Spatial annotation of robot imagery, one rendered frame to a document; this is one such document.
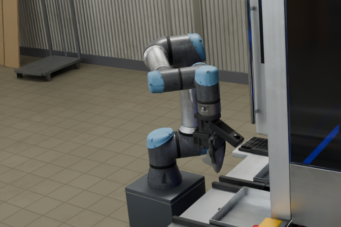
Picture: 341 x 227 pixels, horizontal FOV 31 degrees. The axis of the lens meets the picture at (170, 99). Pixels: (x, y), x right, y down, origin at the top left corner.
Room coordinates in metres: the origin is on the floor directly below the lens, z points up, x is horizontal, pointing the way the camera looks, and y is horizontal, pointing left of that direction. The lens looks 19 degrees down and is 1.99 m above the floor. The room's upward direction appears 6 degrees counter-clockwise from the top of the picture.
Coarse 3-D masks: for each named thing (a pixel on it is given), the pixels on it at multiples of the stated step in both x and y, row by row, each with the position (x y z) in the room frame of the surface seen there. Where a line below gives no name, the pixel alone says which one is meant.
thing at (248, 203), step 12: (240, 192) 2.02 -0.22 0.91; (252, 192) 2.03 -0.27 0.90; (264, 192) 2.00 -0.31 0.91; (228, 204) 1.95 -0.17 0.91; (240, 204) 1.98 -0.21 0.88; (252, 204) 1.97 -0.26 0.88; (264, 204) 1.96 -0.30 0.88; (216, 216) 1.87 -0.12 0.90; (228, 216) 1.90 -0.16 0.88; (240, 216) 1.89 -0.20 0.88; (252, 216) 1.89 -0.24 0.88; (264, 216) 1.88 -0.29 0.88
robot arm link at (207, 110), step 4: (220, 100) 1.88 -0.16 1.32; (200, 104) 1.86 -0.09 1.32; (204, 104) 1.85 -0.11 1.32; (208, 104) 1.92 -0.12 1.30; (212, 104) 1.85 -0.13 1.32; (216, 104) 1.86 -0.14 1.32; (220, 104) 1.87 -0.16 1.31; (200, 108) 1.87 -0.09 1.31; (204, 108) 1.85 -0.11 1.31; (208, 108) 1.85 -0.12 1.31; (212, 108) 1.85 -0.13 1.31; (216, 108) 1.85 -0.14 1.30; (220, 108) 1.87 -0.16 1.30; (200, 112) 1.87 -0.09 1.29; (204, 112) 1.85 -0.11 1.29; (208, 112) 1.85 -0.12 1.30; (212, 112) 1.85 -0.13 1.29; (216, 112) 1.85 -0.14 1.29; (204, 116) 1.86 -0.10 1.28; (208, 116) 1.86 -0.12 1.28; (212, 116) 1.86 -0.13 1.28
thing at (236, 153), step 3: (237, 147) 2.65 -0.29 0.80; (234, 150) 2.62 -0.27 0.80; (237, 150) 2.62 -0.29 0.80; (240, 150) 2.61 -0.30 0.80; (234, 153) 2.61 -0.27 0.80; (237, 153) 2.60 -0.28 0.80; (240, 153) 2.59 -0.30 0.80; (243, 153) 2.59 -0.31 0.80; (246, 153) 2.58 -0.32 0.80; (249, 153) 2.58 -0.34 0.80; (234, 156) 2.61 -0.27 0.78; (237, 156) 2.60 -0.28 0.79; (240, 156) 2.59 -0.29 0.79; (243, 156) 2.58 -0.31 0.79; (246, 156) 2.57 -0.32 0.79
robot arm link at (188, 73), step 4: (196, 64) 2.01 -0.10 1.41; (200, 64) 2.00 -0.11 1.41; (204, 64) 2.01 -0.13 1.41; (180, 68) 1.98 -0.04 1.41; (184, 68) 1.97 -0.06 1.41; (188, 68) 1.97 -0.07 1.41; (192, 68) 1.97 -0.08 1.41; (196, 68) 1.97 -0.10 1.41; (184, 72) 1.96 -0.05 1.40; (188, 72) 1.96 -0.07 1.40; (192, 72) 1.96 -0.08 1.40; (184, 76) 1.95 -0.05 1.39; (188, 76) 1.95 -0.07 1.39; (192, 76) 1.95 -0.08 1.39; (184, 80) 1.94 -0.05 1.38; (188, 80) 1.94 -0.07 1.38; (192, 80) 1.95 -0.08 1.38; (184, 84) 1.94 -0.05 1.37; (188, 84) 1.95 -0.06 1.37; (192, 84) 1.95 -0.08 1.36; (184, 88) 1.95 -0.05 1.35; (188, 88) 1.96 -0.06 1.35; (192, 88) 1.96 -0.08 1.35
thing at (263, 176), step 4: (268, 164) 2.22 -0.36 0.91; (264, 168) 2.19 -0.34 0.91; (268, 168) 2.22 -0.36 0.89; (260, 172) 2.16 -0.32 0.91; (264, 172) 2.19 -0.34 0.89; (268, 172) 2.21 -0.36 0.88; (256, 176) 2.13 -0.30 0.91; (260, 176) 2.16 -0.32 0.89; (264, 176) 2.18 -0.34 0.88; (268, 176) 2.18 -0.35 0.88; (256, 180) 2.11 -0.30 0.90; (260, 180) 2.10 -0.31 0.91; (264, 180) 2.09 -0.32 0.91
